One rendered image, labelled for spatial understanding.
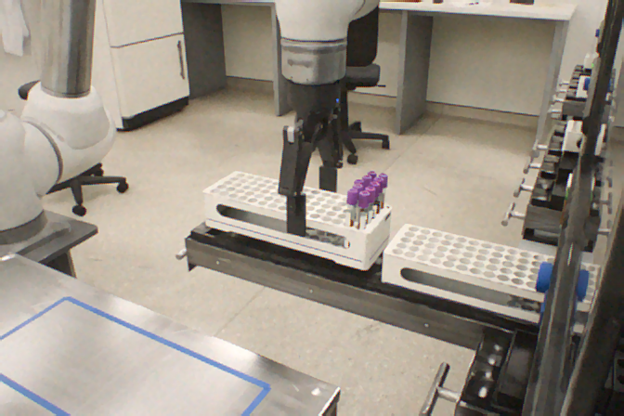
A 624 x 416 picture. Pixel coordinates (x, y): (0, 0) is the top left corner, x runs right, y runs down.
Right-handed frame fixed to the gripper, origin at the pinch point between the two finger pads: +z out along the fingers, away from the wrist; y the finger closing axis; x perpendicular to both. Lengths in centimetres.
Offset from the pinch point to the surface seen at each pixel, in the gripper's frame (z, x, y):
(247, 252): 8.0, -9.1, 5.6
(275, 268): 8.8, -3.2, 6.6
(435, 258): 1.9, 20.9, 2.7
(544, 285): -9.7, 35.3, 21.4
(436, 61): 46, -74, -350
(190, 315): 89, -80, -55
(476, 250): 1.8, 25.6, -2.1
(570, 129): 1, 34, -68
